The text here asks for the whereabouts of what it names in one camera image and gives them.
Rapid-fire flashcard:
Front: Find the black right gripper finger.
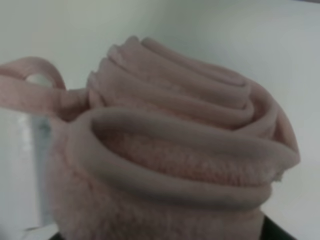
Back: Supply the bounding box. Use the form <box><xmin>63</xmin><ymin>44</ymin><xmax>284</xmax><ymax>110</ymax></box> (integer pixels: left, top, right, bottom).
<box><xmin>260</xmin><ymin>215</ymin><xmax>297</xmax><ymax>240</ymax></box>

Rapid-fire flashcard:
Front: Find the pink towel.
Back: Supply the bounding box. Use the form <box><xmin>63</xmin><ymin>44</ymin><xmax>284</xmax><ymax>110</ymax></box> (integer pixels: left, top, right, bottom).
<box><xmin>0</xmin><ymin>37</ymin><xmax>301</xmax><ymax>240</ymax></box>

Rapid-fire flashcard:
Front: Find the clear plastic wrap strip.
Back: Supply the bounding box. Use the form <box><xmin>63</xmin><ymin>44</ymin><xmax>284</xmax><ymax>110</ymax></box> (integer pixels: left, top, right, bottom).
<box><xmin>24</xmin><ymin>116</ymin><xmax>53</xmax><ymax>229</ymax></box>

